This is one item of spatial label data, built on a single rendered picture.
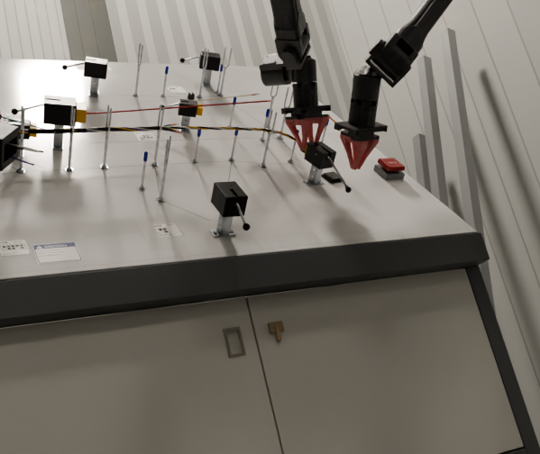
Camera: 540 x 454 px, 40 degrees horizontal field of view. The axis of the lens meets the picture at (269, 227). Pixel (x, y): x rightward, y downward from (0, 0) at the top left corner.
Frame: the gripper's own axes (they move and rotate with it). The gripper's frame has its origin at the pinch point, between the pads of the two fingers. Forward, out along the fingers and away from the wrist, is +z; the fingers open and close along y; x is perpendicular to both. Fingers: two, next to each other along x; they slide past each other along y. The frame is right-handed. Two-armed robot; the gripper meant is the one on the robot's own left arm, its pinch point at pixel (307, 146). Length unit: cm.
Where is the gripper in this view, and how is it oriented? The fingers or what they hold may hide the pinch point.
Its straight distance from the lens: 175.8
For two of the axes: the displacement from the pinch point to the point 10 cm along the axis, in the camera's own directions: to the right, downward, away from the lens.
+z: 0.7, 9.8, 1.8
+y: -7.7, 1.6, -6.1
